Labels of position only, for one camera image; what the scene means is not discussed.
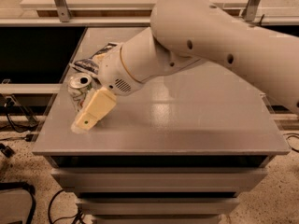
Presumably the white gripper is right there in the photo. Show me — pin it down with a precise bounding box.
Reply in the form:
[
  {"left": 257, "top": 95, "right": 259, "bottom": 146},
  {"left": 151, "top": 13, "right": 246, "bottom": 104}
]
[{"left": 71, "top": 43, "right": 143, "bottom": 133}]

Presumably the grey drawer cabinet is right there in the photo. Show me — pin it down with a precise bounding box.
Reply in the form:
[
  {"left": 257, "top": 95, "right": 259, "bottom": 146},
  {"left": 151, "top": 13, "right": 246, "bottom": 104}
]
[{"left": 32, "top": 26, "right": 292, "bottom": 224}]

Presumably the black floor cable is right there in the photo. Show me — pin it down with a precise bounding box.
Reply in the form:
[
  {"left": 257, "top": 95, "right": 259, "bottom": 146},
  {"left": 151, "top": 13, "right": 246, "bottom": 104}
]
[{"left": 47, "top": 189, "right": 86, "bottom": 224}]

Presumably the left metal bracket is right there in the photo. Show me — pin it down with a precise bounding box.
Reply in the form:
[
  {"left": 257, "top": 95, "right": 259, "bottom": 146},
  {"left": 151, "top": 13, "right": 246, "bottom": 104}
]
[{"left": 54, "top": 0, "right": 71, "bottom": 22}]

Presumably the blue chip bag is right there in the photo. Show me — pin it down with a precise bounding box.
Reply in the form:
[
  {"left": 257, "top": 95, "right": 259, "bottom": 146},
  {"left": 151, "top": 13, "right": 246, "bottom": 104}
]
[{"left": 69, "top": 42, "right": 118, "bottom": 77}]

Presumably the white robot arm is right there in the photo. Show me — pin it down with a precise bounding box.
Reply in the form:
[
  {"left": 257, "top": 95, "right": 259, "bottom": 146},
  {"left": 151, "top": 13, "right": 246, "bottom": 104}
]
[{"left": 71, "top": 0, "right": 299, "bottom": 133}]

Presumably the metal bracket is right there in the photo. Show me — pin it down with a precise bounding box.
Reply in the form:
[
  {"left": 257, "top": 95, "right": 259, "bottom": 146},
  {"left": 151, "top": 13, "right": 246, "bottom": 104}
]
[
  {"left": 242, "top": 0, "right": 261, "bottom": 21},
  {"left": 54, "top": 0, "right": 71, "bottom": 22}
]

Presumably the white green 7up can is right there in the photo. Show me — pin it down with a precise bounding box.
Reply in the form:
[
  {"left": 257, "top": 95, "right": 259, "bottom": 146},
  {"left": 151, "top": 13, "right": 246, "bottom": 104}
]
[{"left": 67, "top": 73, "right": 96, "bottom": 112}]

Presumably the right metal bracket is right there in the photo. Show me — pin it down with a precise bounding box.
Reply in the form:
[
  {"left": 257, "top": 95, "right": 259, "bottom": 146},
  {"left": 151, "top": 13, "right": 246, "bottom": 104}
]
[{"left": 242, "top": 0, "right": 261, "bottom": 21}]

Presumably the black cables left floor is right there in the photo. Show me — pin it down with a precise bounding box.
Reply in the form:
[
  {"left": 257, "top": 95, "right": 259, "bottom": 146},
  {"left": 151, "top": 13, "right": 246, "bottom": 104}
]
[{"left": 0, "top": 94, "right": 40, "bottom": 158}]

